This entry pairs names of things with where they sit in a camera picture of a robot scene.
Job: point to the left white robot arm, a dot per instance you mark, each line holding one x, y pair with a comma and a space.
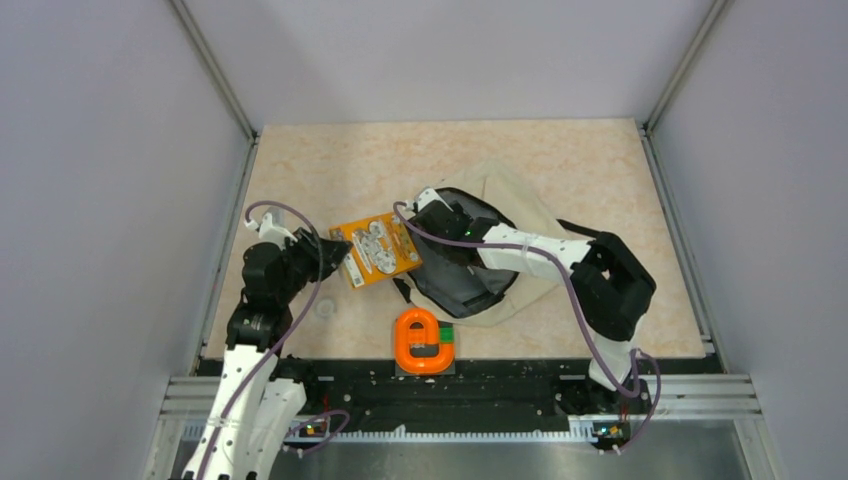
254, 407

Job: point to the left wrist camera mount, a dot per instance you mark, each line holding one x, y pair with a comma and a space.
270, 227

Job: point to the orange book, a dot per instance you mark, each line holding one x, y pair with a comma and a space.
382, 248

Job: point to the cream canvas student bag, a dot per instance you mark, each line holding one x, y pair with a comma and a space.
540, 261

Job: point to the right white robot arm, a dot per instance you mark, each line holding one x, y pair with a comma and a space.
609, 290

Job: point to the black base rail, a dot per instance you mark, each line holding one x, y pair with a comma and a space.
476, 397

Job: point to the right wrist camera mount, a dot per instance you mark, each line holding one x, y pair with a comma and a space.
426, 197

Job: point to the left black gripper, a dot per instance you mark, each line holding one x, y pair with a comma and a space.
306, 244

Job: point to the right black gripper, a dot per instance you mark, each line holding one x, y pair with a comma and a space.
458, 211

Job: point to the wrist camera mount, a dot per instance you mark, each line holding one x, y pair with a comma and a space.
426, 197
270, 227

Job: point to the orange ring toy on bricks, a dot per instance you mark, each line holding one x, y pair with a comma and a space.
422, 344

